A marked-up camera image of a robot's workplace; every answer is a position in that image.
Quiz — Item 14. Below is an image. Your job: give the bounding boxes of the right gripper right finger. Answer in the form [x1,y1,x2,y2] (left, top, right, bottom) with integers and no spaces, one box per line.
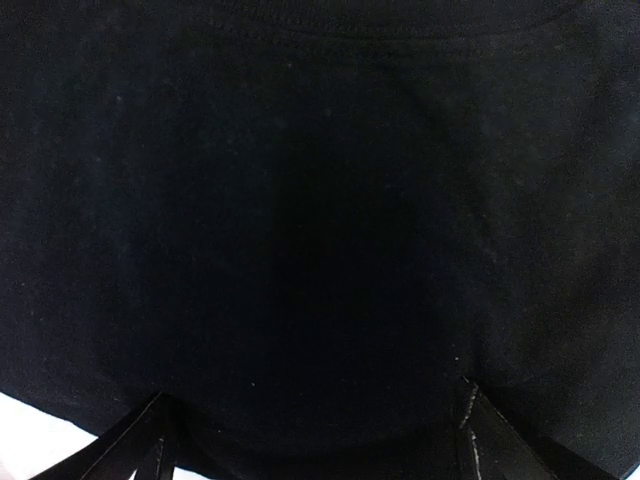
[454,377,585,479]

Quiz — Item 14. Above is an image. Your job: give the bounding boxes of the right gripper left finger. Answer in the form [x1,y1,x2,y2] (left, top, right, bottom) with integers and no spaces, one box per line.
[33,393,178,480]

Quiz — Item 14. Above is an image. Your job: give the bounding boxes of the black trousers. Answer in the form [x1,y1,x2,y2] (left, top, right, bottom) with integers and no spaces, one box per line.
[1,1,639,479]

